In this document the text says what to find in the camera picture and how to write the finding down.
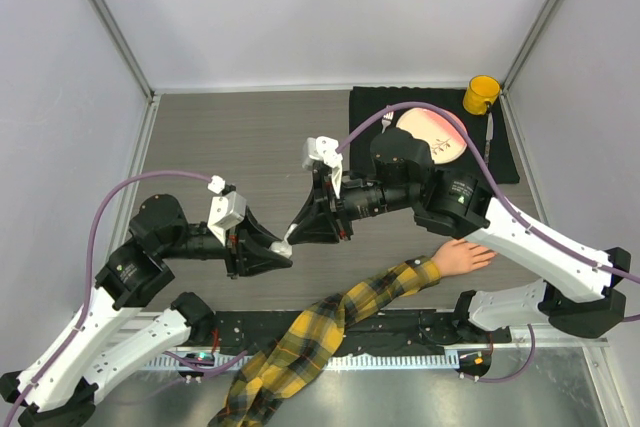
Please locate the silver fork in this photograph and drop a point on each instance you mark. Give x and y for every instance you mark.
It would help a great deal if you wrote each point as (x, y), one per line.
(387, 121)

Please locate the yellow mug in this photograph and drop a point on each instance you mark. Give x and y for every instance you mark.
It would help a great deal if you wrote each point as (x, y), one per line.
(481, 93)

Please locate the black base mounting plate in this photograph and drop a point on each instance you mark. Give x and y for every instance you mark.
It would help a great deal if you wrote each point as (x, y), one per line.
(396, 332)

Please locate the knife with mottled handle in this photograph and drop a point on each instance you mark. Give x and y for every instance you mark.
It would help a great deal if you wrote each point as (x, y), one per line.
(489, 134)

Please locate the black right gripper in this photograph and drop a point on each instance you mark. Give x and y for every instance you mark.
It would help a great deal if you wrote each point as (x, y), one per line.
(314, 221)

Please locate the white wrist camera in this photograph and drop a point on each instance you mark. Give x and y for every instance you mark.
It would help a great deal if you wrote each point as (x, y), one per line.
(227, 208)
(322, 154)

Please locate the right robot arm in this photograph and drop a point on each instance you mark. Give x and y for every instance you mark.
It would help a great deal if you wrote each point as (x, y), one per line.
(575, 289)

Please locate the pink and cream plate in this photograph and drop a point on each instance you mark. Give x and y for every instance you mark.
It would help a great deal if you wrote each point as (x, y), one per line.
(445, 142)

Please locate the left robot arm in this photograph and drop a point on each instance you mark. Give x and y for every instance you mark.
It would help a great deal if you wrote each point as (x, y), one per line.
(81, 368)

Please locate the yellow plaid shirt sleeve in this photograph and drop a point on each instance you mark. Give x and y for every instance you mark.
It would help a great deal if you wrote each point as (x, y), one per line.
(291, 363)

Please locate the clear nail polish bottle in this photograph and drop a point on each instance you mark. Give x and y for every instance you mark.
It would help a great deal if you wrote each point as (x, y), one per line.
(282, 248)

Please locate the black cloth placemat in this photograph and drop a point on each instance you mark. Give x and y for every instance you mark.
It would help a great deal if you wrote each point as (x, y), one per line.
(366, 101)

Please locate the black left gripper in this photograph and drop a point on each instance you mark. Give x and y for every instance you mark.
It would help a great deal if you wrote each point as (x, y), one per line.
(243, 251)

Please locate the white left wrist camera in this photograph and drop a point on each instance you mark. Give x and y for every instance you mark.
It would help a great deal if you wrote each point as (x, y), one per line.
(227, 208)

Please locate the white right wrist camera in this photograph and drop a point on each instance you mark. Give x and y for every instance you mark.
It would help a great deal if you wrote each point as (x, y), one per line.
(322, 154)

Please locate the mannequin hand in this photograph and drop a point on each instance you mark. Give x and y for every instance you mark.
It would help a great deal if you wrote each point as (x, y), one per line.
(460, 257)

